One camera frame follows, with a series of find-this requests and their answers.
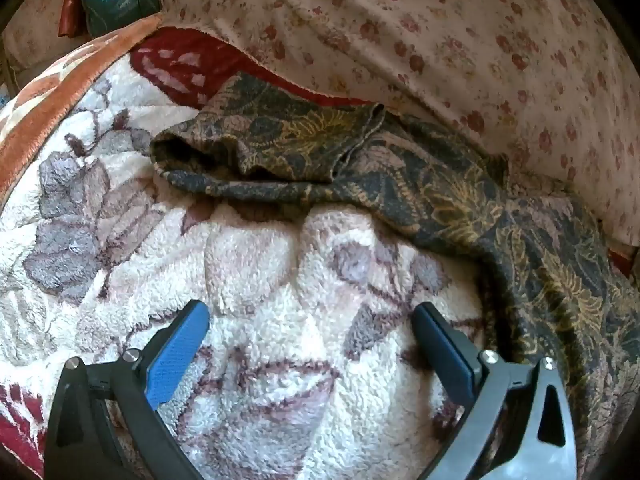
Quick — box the dark paisley patterned garment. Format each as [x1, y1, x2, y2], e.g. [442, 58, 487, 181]
[150, 72, 640, 480]

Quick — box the rose print bed sheet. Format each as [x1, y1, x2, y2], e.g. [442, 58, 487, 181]
[160, 0, 640, 248]

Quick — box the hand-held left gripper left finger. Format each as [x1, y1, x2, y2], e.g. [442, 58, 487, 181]
[44, 300, 211, 480]

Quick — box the floral pillow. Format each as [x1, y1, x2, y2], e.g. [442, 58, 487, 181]
[2, 0, 76, 76]

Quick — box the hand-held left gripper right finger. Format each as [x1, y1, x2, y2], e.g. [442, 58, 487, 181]
[412, 302, 581, 480]

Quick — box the floral fleece blanket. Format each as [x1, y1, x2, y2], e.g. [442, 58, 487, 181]
[0, 12, 506, 480]

